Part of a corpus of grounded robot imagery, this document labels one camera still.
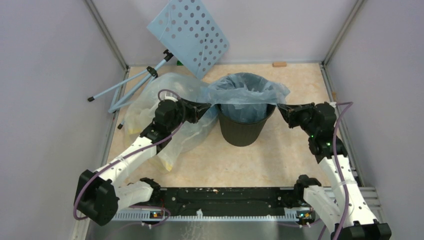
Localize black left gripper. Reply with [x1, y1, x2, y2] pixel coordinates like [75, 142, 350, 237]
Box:
[168, 96, 212, 132]

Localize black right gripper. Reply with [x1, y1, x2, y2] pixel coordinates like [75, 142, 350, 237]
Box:
[276, 102, 318, 137]

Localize translucent yellowish trash bag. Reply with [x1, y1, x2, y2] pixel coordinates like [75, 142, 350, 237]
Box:
[123, 72, 218, 173]

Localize black plastic trash bin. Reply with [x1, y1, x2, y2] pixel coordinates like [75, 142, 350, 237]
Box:
[217, 104, 276, 147]

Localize light blue trash bag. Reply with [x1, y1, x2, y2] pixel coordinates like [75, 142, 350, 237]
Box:
[196, 72, 291, 123]

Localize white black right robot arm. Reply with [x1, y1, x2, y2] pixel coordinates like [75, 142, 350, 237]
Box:
[277, 102, 392, 240]

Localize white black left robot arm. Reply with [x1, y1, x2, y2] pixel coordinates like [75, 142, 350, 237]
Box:
[72, 97, 212, 226]

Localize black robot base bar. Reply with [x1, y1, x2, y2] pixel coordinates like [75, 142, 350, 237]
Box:
[138, 187, 312, 217]

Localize small wooden cork piece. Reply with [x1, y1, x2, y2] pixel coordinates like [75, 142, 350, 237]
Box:
[272, 61, 288, 68]

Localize light blue tripod legs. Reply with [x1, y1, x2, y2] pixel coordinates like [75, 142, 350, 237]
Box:
[87, 49, 174, 113]

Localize light blue perforated stand plate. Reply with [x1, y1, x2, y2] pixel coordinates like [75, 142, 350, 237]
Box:
[147, 0, 230, 79]

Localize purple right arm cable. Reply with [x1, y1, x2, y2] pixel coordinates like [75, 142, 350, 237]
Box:
[317, 101, 355, 240]

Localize white slotted cable duct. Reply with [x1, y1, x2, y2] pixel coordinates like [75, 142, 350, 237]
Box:
[112, 209, 299, 222]

